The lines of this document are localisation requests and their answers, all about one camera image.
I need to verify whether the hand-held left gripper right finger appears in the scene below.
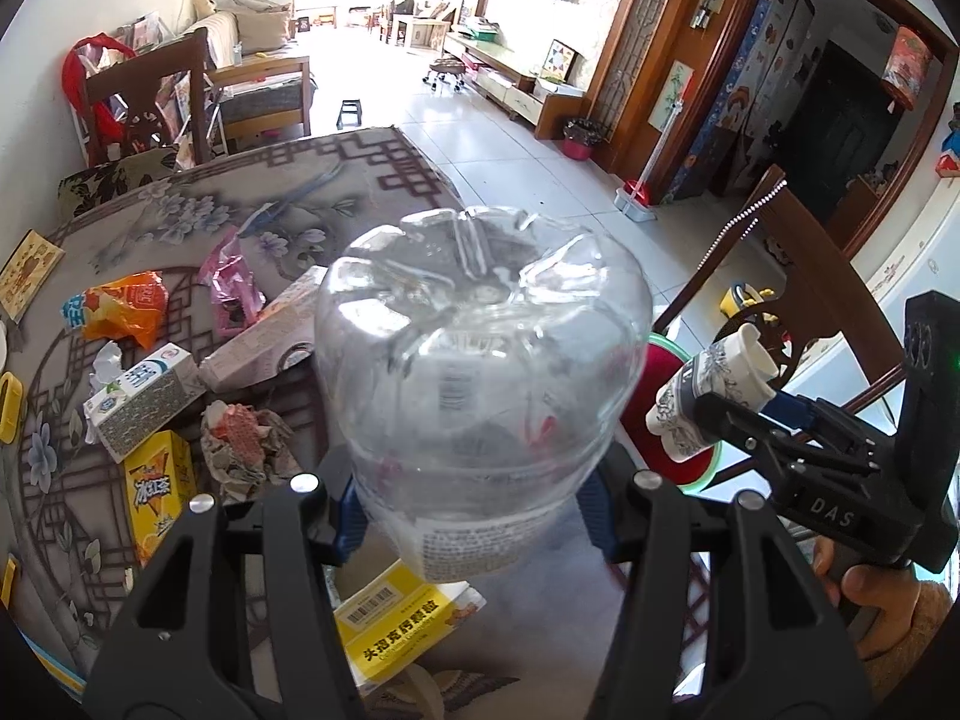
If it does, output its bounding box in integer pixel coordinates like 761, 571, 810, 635
577, 465, 875, 720

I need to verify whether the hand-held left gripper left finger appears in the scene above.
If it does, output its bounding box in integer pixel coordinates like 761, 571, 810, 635
81, 471, 368, 720

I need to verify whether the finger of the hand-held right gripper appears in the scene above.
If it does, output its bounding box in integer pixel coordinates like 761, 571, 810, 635
694, 388, 797, 482
763, 388, 880, 467

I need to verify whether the printed paper cup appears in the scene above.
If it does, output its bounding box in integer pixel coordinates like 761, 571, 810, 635
646, 322, 782, 464

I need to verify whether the red basin with green rim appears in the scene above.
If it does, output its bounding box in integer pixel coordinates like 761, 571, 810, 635
621, 330, 727, 497

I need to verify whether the paper wrapper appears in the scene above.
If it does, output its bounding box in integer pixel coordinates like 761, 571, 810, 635
199, 399, 301, 505

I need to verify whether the clear plastic bottle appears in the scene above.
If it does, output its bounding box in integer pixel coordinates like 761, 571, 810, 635
313, 206, 655, 584

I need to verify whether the yellow drink carton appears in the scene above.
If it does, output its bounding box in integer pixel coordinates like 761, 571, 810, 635
124, 431, 197, 569

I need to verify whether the white green milk carton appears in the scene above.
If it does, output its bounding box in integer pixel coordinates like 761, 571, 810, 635
82, 343, 207, 464

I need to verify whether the red trash bin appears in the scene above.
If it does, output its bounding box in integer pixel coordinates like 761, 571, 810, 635
559, 116, 605, 161

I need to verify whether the person's right hand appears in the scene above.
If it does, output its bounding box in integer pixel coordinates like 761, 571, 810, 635
812, 535, 931, 662

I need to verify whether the yellow white medicine box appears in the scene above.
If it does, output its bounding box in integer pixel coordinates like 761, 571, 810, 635
334, 562, 487, 695

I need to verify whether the yellow toy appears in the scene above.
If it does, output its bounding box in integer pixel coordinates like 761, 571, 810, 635
720, 281, 777, 320

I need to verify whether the carved wooden chair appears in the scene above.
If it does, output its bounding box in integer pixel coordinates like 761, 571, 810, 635
652, 165, 908, 421

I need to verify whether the long pink white box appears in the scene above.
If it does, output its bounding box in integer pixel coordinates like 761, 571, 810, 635
199, 264, 331, 393

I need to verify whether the white dustpan with broom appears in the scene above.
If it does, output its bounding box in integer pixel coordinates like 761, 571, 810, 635
613, 82, 687, 224

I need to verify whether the pink plastic wrapper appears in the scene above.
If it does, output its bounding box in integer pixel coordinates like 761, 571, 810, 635
199, 229, 267, 335

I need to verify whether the dark door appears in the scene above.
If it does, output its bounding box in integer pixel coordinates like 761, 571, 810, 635
772, 41, 893, 222

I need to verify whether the crumpled white tissue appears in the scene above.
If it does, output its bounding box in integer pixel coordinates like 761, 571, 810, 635
88, 341, 125, 391

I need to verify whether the orange snack bag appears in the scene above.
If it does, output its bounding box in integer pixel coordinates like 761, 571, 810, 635
64, 271, 167, 350

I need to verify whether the blue printed folding screen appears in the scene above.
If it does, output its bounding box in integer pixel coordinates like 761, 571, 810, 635
667, 0, 815, 200

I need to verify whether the red lantern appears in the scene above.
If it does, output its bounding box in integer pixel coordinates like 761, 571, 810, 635
881, 26, 935, 110

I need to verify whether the yellow plastic holder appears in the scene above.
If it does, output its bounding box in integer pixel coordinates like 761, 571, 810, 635
0, 373, 25, 443

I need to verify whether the television cabinet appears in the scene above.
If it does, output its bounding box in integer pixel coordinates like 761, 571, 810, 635
450, 34, 586, 140

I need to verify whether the geometric framed picture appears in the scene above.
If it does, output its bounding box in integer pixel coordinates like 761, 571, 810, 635
538, 40, 577, 83

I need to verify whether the floral chair cushion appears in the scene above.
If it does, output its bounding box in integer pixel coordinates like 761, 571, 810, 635
58, 146, 181, 222

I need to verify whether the rolling stool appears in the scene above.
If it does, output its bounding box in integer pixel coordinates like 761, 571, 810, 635
424, 56, 466, 95

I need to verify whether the wooden sofa with cushions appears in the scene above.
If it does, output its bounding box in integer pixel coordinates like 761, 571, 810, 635
184, 0, 312, 143

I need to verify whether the wooden chair with plain back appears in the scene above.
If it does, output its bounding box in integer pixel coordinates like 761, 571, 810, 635
79, 28, 218, 170

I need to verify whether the red plastic bag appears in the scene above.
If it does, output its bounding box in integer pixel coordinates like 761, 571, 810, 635
61, 34, 136, 166

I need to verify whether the white beaded cord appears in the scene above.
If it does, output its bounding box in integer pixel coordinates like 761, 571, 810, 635
697, 184, 785, 271

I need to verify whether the bamboo wall painting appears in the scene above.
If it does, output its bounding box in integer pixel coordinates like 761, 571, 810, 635
660, 60, 695, 132

